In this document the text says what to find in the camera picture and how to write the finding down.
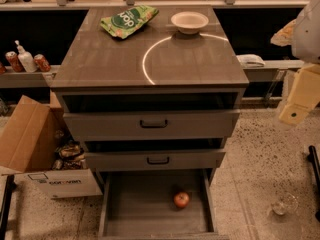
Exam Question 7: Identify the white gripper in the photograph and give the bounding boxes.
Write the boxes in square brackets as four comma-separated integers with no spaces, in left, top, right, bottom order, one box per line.
[270,20,320,126]

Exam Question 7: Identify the red apple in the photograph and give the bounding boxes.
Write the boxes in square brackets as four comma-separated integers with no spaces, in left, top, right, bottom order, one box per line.
[173,192,190,209]

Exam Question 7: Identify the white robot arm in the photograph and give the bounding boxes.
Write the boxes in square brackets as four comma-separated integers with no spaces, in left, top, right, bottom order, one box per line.
[271,0,320,125]

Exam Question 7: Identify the grey drawer cabinet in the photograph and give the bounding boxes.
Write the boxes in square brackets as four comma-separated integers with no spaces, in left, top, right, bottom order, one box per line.
[51,6,248,154]

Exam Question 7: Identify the top grey drawer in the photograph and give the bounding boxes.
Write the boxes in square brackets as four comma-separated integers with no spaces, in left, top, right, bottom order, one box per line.
[63,110,239,141]

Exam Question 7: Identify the bottom open grey drawer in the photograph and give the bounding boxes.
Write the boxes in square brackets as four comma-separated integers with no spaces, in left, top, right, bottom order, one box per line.
[98,169,230,240]

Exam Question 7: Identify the middle grey drawer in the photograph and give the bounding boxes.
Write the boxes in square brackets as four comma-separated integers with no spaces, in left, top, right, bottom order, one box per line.
[85,149,225,171]

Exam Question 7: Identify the grey low shelf right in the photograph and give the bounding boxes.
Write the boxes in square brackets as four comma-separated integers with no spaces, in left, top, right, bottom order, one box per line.
[244,60,303,82]

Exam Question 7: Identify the grey low shelf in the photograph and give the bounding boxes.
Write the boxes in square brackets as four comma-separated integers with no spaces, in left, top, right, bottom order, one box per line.
[0,65,60,88]
[244,60,303,82]

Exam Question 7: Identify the white folded cloth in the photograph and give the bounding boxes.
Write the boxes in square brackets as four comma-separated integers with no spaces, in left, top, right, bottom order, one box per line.
[237,54,265,68]

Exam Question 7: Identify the black bar right edge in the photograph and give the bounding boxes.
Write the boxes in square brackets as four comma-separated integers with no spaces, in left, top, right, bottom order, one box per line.
[307,145,320,223]

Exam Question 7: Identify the black bar edge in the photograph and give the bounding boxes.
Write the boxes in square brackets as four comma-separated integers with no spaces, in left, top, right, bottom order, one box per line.
[0,175,15,240]
[307,145,320,223]

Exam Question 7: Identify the white paper bowl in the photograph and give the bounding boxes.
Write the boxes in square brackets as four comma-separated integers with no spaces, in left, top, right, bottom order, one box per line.
[171,11,209,35]

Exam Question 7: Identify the clear glass on floor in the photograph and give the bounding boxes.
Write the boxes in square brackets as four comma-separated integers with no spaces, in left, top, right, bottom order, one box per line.
[271,192,298,216]

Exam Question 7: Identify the green chip bag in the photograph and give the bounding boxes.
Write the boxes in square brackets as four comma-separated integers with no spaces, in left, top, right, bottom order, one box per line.
[100,5,159,39]

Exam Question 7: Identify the snack packets in box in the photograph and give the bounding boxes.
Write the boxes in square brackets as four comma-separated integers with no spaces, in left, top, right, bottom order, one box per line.
[52,141,85,170]

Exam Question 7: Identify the white printed cardboard box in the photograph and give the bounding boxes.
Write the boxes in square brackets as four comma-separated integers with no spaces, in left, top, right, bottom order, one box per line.
[26,169,102,199]

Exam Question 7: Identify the red soda can right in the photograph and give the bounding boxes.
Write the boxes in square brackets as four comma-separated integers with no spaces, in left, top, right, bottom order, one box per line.
[34,54,51,72]

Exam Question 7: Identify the red soda can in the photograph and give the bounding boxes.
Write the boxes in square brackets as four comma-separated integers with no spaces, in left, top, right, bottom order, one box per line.
[5,51,24,72]
[34,54,51,72]

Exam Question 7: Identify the grey low shelf left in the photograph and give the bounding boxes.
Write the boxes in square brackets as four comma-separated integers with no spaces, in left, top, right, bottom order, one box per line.
[0,65,60,88]

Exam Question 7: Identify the white pump bottle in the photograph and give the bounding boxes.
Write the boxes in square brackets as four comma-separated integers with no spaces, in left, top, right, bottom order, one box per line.
[15,40,37,73]

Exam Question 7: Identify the brown cardboard box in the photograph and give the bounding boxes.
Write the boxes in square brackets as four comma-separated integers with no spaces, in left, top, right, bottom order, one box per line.
[0,96,64,173]

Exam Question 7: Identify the red soda can left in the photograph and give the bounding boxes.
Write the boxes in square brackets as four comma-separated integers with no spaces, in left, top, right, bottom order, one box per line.
[5,51,24,72]

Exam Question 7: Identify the black bar left edge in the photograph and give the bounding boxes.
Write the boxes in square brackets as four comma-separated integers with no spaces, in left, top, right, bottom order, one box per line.
[0,175,15,240]

